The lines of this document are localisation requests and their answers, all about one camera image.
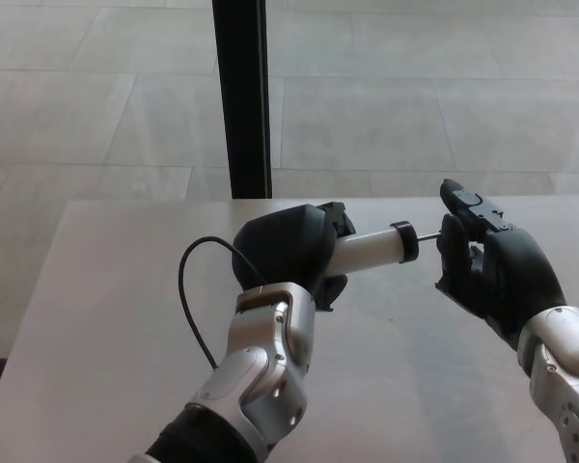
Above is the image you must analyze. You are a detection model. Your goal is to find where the black vertical post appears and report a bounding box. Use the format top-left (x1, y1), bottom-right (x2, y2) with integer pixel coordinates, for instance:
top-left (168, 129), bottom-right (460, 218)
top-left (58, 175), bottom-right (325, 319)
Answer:
top-left (211, 0), bottom-right (274, 200)

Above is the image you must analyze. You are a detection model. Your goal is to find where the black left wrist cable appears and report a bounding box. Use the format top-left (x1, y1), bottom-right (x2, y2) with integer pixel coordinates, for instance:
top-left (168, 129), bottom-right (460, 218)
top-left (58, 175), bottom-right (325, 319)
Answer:
top-left (178, 235), bottom-right (267, 371)

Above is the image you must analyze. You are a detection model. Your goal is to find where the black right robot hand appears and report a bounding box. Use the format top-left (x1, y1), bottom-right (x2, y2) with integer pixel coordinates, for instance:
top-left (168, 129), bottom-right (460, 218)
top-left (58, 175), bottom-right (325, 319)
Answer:
top-left (434, 178), bottom-right (568, 352)

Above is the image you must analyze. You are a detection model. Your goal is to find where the white Franklin air pump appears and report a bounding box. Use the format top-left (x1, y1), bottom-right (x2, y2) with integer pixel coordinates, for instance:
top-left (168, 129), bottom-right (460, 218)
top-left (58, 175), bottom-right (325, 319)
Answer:
top-left (323, 220), bottom-right (444, 280)

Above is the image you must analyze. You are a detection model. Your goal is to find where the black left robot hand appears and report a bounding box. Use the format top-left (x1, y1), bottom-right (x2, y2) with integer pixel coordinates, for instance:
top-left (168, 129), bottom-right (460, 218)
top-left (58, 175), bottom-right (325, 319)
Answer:
top-left (232, 201), bottom-right (357, 313)

